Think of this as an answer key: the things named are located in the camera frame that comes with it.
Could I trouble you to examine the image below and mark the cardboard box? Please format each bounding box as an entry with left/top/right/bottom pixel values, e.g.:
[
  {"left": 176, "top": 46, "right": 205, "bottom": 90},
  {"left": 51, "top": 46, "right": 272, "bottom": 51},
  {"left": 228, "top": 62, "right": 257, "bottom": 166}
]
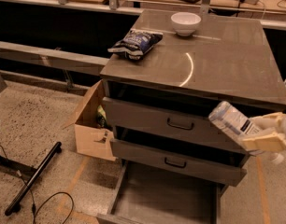
[{"left": 63, "top": 81, "right": 116, "bottom": 161}]

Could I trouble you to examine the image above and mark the grey top drawer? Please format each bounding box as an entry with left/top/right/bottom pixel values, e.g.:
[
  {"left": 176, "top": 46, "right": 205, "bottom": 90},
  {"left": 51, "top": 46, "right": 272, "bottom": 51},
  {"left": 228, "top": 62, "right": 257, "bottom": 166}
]
[{"left": 103, "top": 97, "right": 247, "bottom": 154}]

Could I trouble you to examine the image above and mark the black metal bar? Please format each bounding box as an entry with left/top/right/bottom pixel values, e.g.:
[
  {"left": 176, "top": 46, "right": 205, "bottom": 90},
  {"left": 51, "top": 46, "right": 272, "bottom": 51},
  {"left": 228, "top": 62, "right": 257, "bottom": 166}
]
[{"left": 5, "top": 142, "right": 62, "bottom": 217}]

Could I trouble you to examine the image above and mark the black floor cable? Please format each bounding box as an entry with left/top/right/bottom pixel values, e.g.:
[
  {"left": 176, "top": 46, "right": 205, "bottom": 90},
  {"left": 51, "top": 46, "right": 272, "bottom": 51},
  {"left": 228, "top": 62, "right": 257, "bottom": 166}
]
[{"left": 0, "top": 137, "right": 75, "bottom": 224}]

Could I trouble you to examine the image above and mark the dark blue chip bag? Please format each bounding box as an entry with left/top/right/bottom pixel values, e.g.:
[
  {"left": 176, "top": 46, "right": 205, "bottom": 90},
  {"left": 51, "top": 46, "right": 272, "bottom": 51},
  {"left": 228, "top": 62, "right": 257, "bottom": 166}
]
[{"left": 107, "top": 29, "right": 164, "bottom": 61}]

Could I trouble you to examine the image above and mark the green packet in box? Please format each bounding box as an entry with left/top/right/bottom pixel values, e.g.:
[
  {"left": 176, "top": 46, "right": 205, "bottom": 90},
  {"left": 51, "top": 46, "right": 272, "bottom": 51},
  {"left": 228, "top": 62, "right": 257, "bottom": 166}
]
[{"left": 96, "top": 105, "right": 107, "bottom": 128}]

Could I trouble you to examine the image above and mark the grey middle drawer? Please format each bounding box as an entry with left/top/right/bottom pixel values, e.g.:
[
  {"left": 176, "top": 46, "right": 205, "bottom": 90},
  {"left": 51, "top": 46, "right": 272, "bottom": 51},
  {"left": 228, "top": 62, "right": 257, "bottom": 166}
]
[{"left": 110, "top": 139, "right": 247, "bottom": 187}]

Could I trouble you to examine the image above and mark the grey drawer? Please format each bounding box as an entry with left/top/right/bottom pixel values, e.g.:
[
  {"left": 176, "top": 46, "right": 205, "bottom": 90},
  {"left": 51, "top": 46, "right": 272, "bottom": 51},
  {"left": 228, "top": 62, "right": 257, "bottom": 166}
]
[
  {"left": 96, "top": 161, "right": 221, "bottom": 224},
  {"left": 110, "top": 139, "right": 247, "bottom": 187},
  {"left": 103, "top": 97, "right": 247, "bottom": 154}
]

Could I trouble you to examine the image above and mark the grey bottom drawer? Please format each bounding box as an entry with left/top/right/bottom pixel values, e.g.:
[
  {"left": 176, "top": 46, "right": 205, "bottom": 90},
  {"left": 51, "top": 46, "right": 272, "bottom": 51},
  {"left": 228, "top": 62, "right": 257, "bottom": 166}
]
[{"left": 96, "top": 161, "right": 221, "bottom": 224}]

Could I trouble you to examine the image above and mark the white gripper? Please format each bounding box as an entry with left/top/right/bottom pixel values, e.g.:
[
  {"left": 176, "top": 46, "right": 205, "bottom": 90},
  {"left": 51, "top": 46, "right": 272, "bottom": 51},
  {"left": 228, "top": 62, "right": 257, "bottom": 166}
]
[{"left": 241, "top": 112, "right": 286, "bottom": 152}]

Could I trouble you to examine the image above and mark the white ceramic bowl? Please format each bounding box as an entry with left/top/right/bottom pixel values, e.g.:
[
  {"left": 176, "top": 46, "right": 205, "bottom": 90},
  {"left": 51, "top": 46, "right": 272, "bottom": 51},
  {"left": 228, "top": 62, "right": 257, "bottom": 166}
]
[{"left": 171, "top": 12, "right": 201, "bottom": 36}]

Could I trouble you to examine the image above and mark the grey metal rail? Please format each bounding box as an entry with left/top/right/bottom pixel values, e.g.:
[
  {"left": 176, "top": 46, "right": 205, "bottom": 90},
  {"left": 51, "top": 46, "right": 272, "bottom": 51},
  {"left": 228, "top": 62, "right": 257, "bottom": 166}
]
[{"left": 0, "top": 41, "right": 108, "bottom": 76}]

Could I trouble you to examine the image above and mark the grey drawer cabinet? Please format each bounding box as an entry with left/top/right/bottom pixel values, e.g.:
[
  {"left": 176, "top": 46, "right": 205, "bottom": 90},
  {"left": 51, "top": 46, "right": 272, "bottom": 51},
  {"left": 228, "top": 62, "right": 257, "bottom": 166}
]
[{"left": 100, "top": 8, "right": 286, "bottom": 189}]

